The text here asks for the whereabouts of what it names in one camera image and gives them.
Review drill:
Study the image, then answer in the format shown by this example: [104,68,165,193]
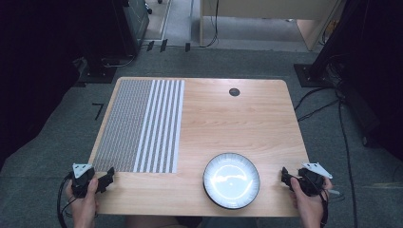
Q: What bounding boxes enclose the black metal stand base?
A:
[293,63,336,88]
[77,62,118,85]

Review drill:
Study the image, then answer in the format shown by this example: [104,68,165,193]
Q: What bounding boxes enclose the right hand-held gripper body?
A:
[297,161,334,198]

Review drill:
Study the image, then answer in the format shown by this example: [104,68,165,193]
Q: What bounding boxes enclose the person's left hand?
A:
[65,177,100,228]

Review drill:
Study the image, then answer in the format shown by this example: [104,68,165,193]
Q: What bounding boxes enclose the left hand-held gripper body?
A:
[70,162,96,200]

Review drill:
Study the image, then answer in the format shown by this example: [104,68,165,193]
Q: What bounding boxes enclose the dark green equipment cabinet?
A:
[122,0,150,49]

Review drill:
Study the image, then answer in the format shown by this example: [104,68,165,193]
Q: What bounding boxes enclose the grey striped woven placemat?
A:
[91,78,186,175]

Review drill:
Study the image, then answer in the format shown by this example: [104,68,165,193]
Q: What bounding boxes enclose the white plate with black rim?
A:
[201,152,261,211]

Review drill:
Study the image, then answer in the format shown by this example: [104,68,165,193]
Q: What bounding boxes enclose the long black floor cable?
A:
[336,100,359,228]

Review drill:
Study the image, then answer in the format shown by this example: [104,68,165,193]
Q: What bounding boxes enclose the light wooden desk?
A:
[199,0,347,52]

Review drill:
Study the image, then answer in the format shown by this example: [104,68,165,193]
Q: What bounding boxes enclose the black curtain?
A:
[312,0,403,161]
[0,0,134,172]

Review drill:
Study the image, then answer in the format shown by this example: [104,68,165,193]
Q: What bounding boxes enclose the black hanging cable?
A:
[201,0,221,49]

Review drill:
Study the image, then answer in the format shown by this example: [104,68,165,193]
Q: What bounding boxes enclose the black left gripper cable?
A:
[56,171,78,228]

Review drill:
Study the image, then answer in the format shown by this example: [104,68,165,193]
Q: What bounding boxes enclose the black looped floor cable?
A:
[100,51,139,69]

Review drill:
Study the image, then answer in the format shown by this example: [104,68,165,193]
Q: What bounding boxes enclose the person's right hand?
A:
[289,176,335,228]

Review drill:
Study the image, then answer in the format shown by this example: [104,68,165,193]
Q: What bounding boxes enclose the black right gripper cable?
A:
[317,188,331,228]

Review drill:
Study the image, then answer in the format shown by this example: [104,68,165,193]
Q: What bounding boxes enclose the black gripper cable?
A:
[56,171,78,228]
[317,188,331,228]

